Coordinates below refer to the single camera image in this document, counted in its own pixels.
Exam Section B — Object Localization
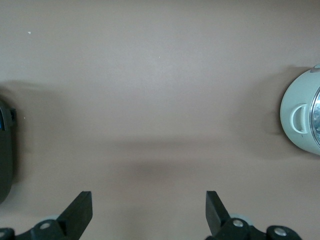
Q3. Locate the glass pot lid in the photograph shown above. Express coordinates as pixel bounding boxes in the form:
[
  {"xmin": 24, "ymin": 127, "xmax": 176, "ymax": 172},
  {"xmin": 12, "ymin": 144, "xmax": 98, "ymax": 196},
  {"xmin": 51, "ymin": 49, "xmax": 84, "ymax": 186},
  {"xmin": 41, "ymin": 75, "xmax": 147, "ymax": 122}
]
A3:
[{"xmin": 307, "ymin": 84, "xmax": 320, "ymax": 147}]

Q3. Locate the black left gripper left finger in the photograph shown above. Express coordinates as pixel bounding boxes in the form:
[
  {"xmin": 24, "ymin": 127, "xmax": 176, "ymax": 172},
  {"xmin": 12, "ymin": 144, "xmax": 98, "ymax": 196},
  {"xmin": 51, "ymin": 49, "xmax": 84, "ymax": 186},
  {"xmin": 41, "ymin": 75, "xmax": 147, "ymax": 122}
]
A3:
[{"xmin": 14, "ymin": 191, "xmax": 94, "ymax": 240}]

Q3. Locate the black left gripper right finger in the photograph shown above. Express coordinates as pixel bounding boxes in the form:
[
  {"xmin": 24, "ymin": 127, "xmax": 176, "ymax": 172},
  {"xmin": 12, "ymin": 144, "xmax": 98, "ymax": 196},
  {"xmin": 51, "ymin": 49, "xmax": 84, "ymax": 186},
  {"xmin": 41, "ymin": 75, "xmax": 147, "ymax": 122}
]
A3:
[{"xmin": 205, "ymin": 190, "xmax": 266, "ymax": 240}]

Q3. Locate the black rice cooker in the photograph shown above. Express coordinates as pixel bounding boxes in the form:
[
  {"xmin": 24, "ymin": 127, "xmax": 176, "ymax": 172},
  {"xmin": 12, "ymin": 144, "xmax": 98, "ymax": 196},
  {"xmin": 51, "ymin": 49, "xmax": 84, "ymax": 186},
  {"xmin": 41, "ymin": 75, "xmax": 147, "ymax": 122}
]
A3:
[{"xmin": 0, "ymin": 99, "xmax": 17, "ymax": 205}]

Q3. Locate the stainless steel pot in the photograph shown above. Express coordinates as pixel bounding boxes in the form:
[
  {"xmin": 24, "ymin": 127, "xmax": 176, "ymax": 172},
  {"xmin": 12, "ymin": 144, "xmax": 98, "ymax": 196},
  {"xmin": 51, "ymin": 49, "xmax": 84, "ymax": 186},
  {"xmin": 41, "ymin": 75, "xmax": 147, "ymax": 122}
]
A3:
[{"xmin": 279, "ymin": 63, "xmax": 320, "ymax": 157}]

